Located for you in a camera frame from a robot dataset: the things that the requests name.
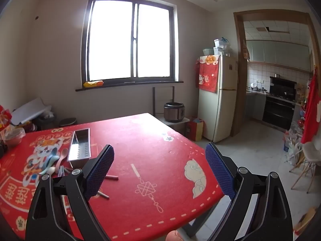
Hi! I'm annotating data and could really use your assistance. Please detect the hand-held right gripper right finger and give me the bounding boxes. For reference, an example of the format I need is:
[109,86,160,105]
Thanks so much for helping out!
[205,142,294,241]

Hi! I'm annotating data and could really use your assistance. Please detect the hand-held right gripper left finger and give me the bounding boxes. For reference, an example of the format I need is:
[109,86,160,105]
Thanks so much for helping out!
[25,144,115,241]

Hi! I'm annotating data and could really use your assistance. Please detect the steel cutlery tray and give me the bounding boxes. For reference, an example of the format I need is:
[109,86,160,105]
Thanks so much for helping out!
[67,128,91,161]

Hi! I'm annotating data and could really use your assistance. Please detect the green spoon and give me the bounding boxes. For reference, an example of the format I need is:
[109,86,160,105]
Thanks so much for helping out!
[40,156,60,175]

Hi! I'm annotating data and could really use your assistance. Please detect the person's right hand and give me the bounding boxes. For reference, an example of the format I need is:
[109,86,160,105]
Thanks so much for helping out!
[167,230,185,241]

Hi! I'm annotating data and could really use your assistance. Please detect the red gift bag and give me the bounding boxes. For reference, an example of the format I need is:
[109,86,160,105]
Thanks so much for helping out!
[186,117,205,142]

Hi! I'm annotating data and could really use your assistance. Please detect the red printed table mat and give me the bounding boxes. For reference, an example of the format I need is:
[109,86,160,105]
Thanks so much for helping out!
[0,113,225,241]

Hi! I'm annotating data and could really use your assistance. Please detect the round black trash bin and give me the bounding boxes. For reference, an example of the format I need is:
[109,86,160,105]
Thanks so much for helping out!
[59,117,78,128]

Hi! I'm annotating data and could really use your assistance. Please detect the white low stand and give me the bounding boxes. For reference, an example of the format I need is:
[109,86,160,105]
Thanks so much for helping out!
[158,117,190,131]

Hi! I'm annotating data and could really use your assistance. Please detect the cream refrigerator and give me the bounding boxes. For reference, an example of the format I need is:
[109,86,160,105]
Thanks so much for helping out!
[197,55,239,143]

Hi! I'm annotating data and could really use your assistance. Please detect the dark bin with plastic bag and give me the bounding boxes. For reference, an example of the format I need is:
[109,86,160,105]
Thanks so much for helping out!
[35,110,57,131]

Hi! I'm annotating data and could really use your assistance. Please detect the grey kitchen counter cabinet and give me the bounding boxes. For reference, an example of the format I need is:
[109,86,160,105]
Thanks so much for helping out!
[246,83,267,121]

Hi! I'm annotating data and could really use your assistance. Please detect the black rice cooker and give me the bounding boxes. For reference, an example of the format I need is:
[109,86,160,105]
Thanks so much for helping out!
[164,102,185,123]

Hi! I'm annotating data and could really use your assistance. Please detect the pile of plastic bags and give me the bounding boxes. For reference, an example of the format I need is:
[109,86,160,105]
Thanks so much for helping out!
[283,128,305,161]

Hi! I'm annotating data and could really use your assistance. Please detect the black oven stove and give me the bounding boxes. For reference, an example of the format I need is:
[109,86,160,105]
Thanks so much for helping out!
[262,94,296,131]

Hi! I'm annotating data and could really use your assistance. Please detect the yellow packet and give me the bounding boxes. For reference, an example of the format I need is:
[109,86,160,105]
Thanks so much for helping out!
[83,80,104,88]

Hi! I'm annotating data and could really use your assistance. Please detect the white rolled board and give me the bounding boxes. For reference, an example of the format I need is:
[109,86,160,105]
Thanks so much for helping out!
[11,97,52,126]

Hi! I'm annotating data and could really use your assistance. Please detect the clear plastic food container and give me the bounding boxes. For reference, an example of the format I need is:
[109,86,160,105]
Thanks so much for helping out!
[2,127,25,148]

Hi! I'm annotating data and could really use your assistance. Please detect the white chair with wooden legs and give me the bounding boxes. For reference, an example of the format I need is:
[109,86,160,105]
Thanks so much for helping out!
[291,142,321,194]

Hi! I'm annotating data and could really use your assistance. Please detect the red hanging cloth with pockets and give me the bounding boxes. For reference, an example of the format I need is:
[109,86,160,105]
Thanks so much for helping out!
[195,55,220,93]

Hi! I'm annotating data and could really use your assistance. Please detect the dark windowsill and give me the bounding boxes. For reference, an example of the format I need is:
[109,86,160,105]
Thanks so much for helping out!
[75,80,184,92]

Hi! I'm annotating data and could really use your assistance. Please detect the wooden stool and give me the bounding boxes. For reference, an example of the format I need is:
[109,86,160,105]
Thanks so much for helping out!
[293,207,318,234]

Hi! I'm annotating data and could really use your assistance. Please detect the black range hood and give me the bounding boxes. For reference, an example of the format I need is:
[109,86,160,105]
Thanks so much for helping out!
[269,77,298,99]

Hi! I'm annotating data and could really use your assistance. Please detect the red snack bag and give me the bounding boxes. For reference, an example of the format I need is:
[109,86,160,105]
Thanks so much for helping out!
[0,105,12,131]

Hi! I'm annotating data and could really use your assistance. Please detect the red hanging garment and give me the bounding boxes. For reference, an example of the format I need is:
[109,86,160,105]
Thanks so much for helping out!
[301,66,321,144]

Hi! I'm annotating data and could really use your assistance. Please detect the clear plastic storage boxes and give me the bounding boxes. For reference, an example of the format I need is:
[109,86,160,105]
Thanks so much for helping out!
[203,38,231,56]

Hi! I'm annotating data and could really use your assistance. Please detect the dark framed window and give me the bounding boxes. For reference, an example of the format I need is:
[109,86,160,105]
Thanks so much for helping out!
[81,0,179,83]

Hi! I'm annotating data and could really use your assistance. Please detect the black metal frame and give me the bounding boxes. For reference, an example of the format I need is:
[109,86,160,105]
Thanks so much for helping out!
[152,86,175,116]

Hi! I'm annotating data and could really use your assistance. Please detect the wooden door frame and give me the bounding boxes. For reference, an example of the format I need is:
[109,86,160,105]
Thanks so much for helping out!
[230,9,319,136]

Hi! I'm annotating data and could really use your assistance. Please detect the kitchen wall cabinets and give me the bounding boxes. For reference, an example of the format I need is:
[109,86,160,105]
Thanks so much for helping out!
[246,40,311,72]

